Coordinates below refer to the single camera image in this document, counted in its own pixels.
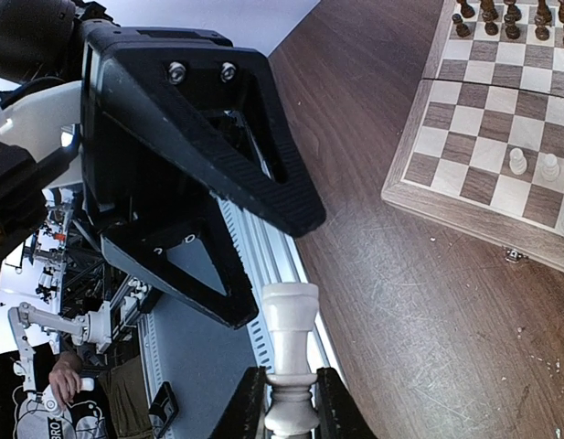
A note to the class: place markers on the white chess queen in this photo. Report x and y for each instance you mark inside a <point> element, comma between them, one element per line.
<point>290,310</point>

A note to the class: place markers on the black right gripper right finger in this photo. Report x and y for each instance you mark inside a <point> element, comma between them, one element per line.
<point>338,413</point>

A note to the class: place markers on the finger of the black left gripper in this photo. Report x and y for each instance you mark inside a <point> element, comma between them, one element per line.
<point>215,114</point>
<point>139,249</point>

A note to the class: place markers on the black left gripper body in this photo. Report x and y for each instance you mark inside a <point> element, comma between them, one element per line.
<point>126,180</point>

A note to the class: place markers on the wooden chess board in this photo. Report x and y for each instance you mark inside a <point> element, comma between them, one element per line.
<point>493,81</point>

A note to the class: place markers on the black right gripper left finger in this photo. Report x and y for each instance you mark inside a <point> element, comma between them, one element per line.
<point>243,418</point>

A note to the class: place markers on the white chess piece handed over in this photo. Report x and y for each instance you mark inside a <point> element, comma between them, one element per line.
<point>549,167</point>

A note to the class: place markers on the front aluminium rail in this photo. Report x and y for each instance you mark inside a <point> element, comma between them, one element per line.
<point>281,401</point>

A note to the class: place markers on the white chess rook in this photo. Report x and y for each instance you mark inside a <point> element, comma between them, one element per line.
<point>517,161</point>

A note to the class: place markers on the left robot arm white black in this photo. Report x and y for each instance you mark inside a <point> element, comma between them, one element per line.
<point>40,39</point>

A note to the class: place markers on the person in background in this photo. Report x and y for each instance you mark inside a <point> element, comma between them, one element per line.
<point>117,407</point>

